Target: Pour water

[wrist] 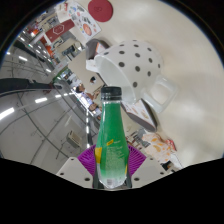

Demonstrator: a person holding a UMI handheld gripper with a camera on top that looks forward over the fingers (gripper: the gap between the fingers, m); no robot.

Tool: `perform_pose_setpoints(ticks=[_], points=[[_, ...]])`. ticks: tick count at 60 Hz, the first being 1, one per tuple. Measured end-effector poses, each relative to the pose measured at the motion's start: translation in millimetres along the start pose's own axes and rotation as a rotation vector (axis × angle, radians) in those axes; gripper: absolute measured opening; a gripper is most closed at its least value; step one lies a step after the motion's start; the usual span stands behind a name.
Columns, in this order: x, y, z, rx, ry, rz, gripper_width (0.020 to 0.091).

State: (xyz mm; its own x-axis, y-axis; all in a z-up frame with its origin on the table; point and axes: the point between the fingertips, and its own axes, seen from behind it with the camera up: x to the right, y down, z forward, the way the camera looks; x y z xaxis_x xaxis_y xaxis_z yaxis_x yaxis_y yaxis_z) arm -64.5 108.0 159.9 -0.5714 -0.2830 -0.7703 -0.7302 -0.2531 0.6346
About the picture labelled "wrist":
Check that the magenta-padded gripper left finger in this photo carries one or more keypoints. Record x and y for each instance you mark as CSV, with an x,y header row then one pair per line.
x,y
75,168

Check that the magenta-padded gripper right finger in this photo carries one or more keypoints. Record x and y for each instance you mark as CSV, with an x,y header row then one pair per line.
x,y
144,167

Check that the green drink bottle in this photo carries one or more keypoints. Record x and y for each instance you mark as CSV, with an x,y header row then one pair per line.
x,y
111,146

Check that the ceiling air conditioner unit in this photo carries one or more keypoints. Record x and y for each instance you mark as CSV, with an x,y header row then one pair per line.
x,y
74,138

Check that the brown food tray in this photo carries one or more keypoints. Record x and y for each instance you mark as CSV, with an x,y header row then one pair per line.
x,y
143,116

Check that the ceiling lights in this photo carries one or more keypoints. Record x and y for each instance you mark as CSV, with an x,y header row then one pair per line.
x,y
6,113

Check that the white polka-dot mug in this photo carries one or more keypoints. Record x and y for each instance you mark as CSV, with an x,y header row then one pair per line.
x,y
133,70

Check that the crumpled white napkin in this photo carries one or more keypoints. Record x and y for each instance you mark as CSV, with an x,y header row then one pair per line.
x,y
91,65

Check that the red paper cup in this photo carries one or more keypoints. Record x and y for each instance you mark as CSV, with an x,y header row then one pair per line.
x,y
58,30

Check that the colourful sticker sheet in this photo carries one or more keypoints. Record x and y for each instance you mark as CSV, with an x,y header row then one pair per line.
x,y
85,25

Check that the flat round red coaster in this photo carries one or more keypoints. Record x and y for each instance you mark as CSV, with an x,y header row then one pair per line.
x,y
100,10

